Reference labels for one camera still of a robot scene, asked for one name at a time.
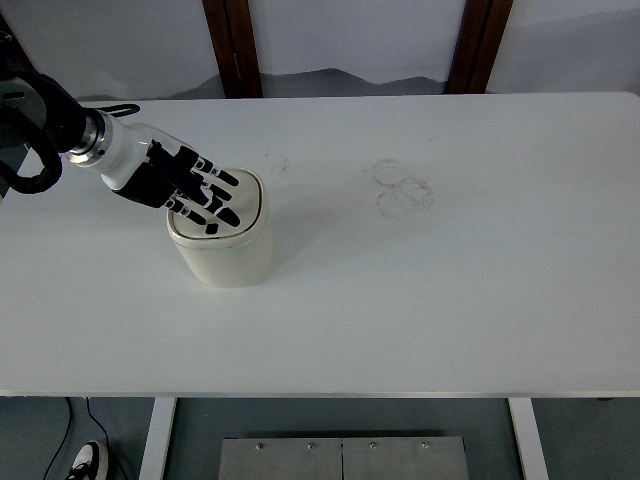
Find white table leg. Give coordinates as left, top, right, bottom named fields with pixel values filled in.
left=138, top=397, right=177, bottom=480
left=508, top=397, right=550, bottom=480

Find brown wooden frame post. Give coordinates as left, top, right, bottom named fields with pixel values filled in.
left=446, top=0, right=515, bottom=95
left=201, top=0, right=264, bottom=99

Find person's foot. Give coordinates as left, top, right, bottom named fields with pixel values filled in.
left=64, top=440, right=110, bottom=480

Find cream plastic trash bin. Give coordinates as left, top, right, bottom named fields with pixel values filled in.
left=166, top=167, right=275, bottom=290

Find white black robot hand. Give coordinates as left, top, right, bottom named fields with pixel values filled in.
left=96, top=114, right=242, bottom=238

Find thin black floor cable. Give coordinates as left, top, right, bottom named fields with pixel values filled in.
left=84, top=397, right=127, bottom=479
left=42, top=397, right=73, bottom=480

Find grey metal plate with screws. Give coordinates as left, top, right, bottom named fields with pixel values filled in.
left=341, top=435, right=470, bottom=480
left=218, top=437, right=344, bottom=480

